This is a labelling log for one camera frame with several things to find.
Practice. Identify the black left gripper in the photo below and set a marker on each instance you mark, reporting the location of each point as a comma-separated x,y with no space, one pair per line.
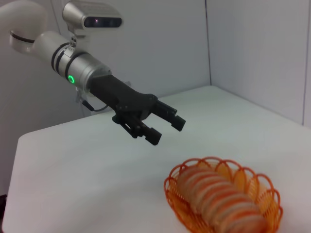
121,97

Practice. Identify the striped orange bread loaf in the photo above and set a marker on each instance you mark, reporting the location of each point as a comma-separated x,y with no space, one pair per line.
218,196

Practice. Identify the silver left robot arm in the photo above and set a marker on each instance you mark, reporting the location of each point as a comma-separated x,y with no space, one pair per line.
48,48

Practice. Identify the dark background object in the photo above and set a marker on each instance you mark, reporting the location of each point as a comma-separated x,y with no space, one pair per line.
2,206

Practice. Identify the silver depth camera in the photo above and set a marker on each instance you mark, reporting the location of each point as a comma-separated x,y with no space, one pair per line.
97,17

